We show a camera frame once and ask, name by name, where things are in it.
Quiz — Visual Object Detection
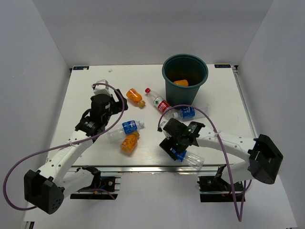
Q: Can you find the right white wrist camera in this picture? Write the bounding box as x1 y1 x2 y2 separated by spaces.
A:
157 121 168 134

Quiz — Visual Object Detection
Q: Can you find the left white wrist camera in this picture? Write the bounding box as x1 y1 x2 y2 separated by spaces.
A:
91 79 112 96

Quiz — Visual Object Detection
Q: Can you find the blue label bottle by bin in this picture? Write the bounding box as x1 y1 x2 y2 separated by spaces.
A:
165 106 205 121

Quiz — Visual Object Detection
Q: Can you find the red label water bottle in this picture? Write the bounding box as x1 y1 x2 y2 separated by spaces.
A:
145 88 178 120

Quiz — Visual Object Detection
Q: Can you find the blue label bottle centre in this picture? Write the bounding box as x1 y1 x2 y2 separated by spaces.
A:
107 120 145 142

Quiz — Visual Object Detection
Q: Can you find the left black logo sticker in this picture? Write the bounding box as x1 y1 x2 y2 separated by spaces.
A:
72 66 89 71

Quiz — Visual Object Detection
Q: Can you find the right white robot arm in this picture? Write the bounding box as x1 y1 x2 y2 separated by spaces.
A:
158 118 284 190

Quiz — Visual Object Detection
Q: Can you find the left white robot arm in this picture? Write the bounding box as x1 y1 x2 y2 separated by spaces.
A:
24 91 128 214

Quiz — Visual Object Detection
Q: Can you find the blue label bottle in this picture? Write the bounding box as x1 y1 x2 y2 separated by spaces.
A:
107 120 145 142
165 106 205 121
170 148 204 170

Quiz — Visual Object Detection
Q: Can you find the black logo sticker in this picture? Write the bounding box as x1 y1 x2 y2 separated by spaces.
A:
214 64 231 68
72 66 89 71

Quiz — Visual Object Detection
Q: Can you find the aluminium table frame rail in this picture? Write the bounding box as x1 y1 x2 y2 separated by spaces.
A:
71 165 227 173

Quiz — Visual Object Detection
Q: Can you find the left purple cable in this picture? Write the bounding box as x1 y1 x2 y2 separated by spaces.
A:
2 83 127 211

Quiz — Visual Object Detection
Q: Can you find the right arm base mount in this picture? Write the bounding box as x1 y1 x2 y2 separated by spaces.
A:
197 165 234 203

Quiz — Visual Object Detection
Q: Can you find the blue label bottle front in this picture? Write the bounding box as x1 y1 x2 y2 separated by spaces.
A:
170 148 204 170

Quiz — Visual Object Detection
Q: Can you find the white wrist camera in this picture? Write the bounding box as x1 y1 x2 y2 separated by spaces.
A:
91 79 112 96
157 121 168 134

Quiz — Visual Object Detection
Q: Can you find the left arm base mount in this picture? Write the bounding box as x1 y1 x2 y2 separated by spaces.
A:
70 167 121 200

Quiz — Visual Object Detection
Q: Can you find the dark green plastic bin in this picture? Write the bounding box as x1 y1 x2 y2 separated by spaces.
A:
162 54 209 106

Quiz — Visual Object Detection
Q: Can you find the right black logo sticker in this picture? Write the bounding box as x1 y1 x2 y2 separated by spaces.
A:
214 64 231 68

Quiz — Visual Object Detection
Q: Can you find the orange juice bottle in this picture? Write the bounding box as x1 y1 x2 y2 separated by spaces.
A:
120 131 140 156
126 88 145 108
173 80 189 86

